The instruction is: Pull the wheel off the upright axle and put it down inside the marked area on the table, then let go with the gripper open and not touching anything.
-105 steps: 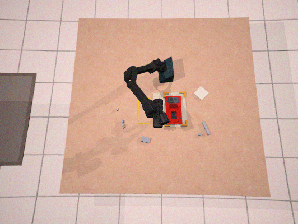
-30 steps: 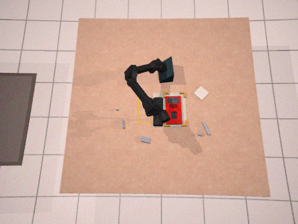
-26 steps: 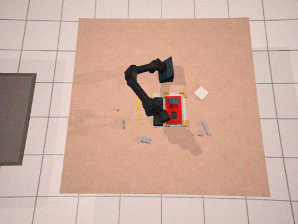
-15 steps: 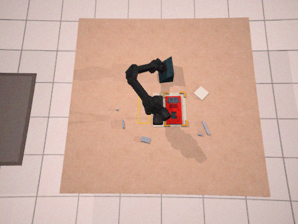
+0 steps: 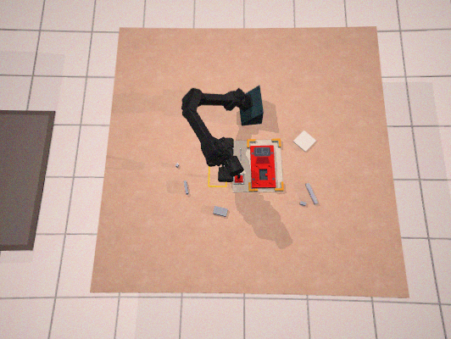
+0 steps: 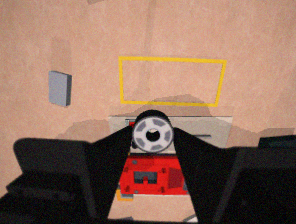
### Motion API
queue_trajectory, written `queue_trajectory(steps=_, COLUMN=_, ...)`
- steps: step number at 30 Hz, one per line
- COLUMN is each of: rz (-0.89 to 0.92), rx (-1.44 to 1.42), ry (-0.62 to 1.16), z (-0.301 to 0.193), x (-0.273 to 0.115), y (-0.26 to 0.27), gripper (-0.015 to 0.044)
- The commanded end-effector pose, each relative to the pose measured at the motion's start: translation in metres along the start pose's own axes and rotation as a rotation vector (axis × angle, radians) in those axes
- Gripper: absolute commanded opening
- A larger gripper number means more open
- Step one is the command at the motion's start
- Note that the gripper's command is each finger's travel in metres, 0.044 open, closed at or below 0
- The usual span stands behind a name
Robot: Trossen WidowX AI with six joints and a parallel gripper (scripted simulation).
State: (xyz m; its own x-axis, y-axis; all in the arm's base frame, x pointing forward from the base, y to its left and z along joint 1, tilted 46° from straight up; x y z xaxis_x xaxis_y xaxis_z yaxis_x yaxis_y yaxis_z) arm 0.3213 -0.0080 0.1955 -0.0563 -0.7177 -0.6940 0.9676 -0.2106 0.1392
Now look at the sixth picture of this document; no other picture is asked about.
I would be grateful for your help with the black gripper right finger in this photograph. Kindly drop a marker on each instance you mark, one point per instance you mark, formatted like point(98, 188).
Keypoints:
point(210, 173)

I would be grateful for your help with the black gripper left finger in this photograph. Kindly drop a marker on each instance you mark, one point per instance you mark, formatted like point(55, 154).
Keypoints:
point(99, 165)

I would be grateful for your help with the grey wheel with black tyre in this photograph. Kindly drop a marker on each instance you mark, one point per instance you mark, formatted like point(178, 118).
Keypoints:
point(155, 142)

